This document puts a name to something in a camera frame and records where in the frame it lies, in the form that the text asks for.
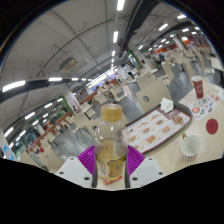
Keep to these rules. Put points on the group of ceiling lights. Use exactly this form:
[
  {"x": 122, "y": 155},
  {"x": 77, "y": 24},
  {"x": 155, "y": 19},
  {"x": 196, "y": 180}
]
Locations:
[{"x": 115, "y": 36}]

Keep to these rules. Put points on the red paper cup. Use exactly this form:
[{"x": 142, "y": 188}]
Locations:
[{"x": 198, "y": 88}]

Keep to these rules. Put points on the flat round red coaster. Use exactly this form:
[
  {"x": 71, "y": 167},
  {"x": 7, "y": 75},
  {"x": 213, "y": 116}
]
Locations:
[{"x": 212, "y": 126}]

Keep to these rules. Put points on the group of beige chairs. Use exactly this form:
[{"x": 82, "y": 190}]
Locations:
[{"x": 116, "y": 93}]

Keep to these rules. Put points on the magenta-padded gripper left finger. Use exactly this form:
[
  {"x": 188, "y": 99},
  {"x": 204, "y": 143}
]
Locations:
[{"x": 73, "y": 170}]

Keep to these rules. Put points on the dark brown food tray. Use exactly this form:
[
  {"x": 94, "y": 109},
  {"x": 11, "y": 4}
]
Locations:
[{"x": 185, "y": 128}]

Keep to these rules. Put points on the white cup with dotted pattern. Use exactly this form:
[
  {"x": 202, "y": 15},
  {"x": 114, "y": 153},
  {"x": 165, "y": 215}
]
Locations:
[{"x": 191, "y": 148}]

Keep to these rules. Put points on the ceiling air conditioner unit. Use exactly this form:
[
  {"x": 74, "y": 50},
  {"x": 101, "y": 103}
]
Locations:
[{"x": 69, "y": 64}]

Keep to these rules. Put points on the colourful printed flyer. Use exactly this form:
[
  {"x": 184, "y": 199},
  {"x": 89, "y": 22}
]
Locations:
[{"x": 203, "y": 108}]

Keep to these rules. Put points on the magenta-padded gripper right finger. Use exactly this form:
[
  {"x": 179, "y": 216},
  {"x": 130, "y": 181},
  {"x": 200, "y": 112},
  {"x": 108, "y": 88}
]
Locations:
[{"x": 148, "y": 170}]

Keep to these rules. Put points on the printed paper tray liner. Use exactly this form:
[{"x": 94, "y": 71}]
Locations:
[{"x": 150, "y": 131}]

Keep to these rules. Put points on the white paper napkin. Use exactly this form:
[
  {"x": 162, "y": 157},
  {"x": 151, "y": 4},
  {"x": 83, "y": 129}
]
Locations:
[{"x": 166, "y": 105}]

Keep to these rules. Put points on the clear bottle with yellow cap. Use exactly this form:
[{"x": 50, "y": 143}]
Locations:
[{"x": 111, "y": 156}]

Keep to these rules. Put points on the red ketchup packet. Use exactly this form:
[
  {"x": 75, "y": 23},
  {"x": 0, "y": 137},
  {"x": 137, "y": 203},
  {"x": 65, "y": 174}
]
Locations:
[{"x": 115, "y": 180}]

